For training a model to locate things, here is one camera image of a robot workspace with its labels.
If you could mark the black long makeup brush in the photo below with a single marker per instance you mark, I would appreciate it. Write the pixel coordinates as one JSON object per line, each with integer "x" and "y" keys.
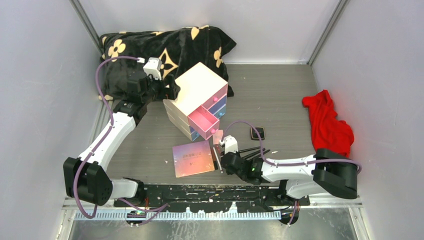
{"x": 260, "y": 155}

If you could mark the small pink drawer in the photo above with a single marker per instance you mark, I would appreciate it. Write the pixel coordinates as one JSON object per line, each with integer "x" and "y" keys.
{"x": 203, "y": 122}

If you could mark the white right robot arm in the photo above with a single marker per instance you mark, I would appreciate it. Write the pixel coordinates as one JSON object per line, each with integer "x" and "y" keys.
{"x": 322, "y": 172}

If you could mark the black square compact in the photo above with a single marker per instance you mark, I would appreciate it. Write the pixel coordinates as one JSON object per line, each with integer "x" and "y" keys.
{"x": 257, "y": 133}

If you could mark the holographic eyeshadow palette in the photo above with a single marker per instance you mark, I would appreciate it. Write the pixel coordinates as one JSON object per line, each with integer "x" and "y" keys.
{"x": 192, "y": 159}

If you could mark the silver lip pencil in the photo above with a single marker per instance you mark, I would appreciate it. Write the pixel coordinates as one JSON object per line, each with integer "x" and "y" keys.
{"x": 218, "y": 161}

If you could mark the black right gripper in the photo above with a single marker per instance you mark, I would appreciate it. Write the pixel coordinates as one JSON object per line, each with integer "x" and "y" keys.
{"x": 228, "y": 172}

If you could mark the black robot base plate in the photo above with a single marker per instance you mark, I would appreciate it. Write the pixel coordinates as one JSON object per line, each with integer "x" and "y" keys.
{"x": 213, "y": 198}

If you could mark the black floral plush blanket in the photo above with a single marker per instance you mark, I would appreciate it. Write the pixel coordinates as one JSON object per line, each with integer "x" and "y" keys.
{"x": 178, "y": 50}

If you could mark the black thin makeup brush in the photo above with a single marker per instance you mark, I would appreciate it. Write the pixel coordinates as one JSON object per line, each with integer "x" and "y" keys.
{"x": 249, "y": 149}

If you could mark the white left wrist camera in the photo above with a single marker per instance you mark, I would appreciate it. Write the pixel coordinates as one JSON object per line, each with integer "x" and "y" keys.
{"x": 152, "y": 67}

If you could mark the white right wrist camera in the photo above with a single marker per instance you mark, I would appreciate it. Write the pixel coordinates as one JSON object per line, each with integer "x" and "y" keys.
{"x": 229, "y": 144}

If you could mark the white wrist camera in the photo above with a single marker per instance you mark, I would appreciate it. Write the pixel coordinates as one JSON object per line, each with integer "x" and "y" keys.
{"x": 229, "y": 144}
{"x": 152, "y": 67}

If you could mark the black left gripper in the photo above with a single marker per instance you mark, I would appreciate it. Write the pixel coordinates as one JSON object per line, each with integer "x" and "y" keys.
{"x": 170, "y": 93}

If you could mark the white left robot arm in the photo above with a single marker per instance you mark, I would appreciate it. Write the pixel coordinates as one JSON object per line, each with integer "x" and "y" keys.
{"x": 86, "y": 175}

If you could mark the red cloth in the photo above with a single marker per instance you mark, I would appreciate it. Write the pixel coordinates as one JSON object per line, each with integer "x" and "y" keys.
{"x": 327, "y": 132}

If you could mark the black fan makeup brush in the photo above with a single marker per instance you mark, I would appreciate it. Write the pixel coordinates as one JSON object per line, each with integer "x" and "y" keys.
{"x": 253, "y": 154}

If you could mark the white pink drawer organizer box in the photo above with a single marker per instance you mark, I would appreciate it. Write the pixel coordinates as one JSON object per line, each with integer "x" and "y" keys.
{"x": 199, "y": 86}

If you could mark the small pink card packet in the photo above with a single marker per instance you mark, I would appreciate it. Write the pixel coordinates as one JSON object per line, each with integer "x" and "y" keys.
{"x": 217, "y": 136}

